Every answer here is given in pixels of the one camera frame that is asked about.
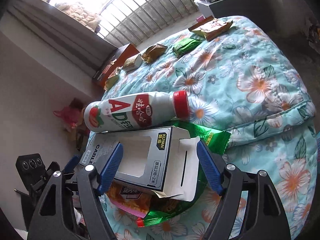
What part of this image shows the green snack bag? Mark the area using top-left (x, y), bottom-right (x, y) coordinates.
top-left (135, 119), bottom-right (232, 228)

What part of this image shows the pink orange snack bag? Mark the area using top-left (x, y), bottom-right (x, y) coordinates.
top-left (106, 182), bottom-right (163, 218)

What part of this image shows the grey cable box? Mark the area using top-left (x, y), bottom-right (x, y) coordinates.
top-left (80, 126), bottom-right (200, 202)

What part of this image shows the white red yogurt bottle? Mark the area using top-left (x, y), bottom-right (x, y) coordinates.
top-left (83, 90), bottom-right (189, 133)

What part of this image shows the floral quilt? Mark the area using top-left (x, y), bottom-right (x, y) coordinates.
top-left (103, 16), bottom-right (317, 239)

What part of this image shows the small cake box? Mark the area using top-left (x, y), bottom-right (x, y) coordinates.
top-left (122, 54), bottom-right (143, 72)

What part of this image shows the green wrapper on bed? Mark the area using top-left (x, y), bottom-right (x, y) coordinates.
top-left (172, 38), bottom-right (202, 58)

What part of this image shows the gold wrapper on bed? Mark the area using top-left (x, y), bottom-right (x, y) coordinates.
top-left (142, 43), bottom-right (168, 63)

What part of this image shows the left grey curtain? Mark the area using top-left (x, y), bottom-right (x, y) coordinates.
top-left (8, 0), bottom-right (117, 77)

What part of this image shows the brown yellow snack bag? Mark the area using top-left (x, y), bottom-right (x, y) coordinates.
top-left (188, 16), bottom-right (233, 41)

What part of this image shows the grey cabinet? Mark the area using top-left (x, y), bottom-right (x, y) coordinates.
top-left (194, 0), bottom-right (275, 32)

